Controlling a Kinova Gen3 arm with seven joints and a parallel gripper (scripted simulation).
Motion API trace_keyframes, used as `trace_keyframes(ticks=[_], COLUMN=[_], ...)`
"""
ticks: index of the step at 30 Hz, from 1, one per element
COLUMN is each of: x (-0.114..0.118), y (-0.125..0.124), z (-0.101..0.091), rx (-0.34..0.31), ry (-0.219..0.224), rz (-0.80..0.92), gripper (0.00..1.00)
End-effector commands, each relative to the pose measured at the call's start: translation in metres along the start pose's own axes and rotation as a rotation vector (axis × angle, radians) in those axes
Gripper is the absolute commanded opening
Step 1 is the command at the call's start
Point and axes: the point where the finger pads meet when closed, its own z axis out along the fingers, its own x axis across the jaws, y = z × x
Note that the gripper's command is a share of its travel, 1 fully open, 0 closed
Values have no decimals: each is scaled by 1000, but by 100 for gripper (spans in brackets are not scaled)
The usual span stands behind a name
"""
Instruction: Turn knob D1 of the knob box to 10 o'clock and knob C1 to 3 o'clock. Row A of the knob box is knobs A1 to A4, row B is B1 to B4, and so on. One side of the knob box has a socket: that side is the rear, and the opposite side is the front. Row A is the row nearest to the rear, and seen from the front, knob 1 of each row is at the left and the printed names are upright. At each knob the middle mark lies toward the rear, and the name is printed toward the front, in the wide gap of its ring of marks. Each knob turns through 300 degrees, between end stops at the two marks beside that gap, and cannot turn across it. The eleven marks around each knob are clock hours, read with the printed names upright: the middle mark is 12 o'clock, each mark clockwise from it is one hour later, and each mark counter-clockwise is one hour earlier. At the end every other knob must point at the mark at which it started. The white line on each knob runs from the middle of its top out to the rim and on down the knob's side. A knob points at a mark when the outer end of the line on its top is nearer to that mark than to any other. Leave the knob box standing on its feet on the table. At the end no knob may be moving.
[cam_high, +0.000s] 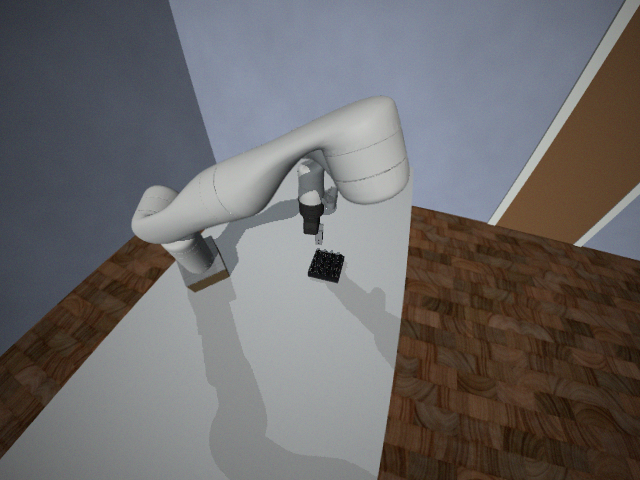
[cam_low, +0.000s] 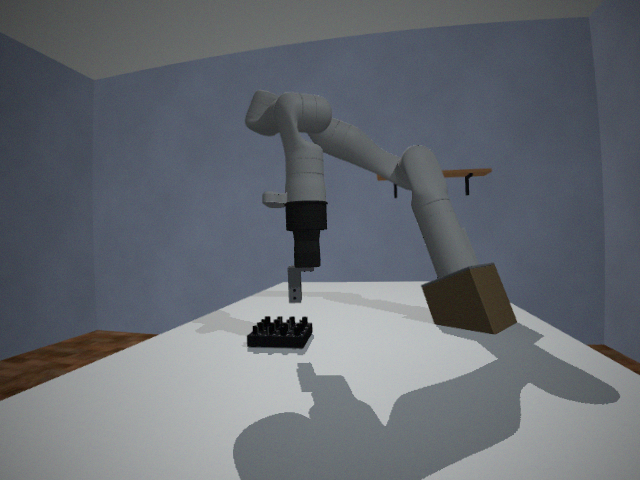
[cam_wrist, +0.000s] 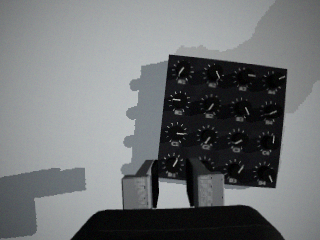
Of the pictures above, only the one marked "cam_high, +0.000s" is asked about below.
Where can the black knob box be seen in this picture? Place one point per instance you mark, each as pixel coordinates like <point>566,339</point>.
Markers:
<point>322,263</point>

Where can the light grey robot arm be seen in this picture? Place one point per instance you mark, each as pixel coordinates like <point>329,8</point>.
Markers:
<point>365,155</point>

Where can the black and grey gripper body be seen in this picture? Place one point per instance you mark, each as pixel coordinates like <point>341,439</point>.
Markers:
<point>311,206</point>

